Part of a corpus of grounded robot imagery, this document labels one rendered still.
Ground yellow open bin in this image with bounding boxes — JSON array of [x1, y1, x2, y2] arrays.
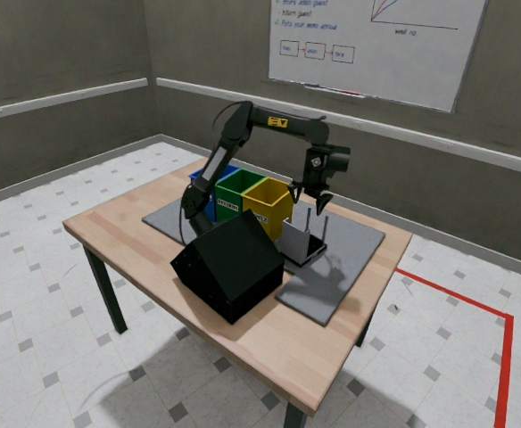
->
[[241, 177, 294, 242]]

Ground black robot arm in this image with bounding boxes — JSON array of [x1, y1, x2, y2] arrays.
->
[[181, 101, 351, 237]]

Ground green bin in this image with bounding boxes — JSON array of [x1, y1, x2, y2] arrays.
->
[[215, 169, 265, 223]]

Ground blue bin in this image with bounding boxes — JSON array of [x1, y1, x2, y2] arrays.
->
[[188, 164, 240, 222]]

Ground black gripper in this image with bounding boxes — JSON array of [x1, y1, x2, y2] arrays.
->
[[287, 166, 334, 216]]

